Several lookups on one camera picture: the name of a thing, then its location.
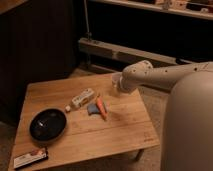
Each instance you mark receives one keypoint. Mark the metal pole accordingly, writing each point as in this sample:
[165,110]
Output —
[88,33]

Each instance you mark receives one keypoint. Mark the grey baseboard rail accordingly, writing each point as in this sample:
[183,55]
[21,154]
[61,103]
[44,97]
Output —
[121,53]

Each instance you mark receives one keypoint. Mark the black white snack box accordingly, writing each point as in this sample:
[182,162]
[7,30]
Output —
[30,158]

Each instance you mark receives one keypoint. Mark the black ceramic bowl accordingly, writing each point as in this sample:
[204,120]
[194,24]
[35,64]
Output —
[47,125]

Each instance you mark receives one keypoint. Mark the wooden table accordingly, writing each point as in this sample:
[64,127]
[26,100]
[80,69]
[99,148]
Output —
[127,127]

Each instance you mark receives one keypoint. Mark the blue grey sponge piece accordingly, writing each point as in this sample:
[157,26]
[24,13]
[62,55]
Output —
[93,109]

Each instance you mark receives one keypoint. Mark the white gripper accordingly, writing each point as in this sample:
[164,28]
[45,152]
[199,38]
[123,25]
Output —
[116,80]

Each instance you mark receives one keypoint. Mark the white wall shelf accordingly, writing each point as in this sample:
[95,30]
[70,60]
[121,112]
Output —
[177,7]

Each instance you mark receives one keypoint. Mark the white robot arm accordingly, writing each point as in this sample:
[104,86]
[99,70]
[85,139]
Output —
[187,136]

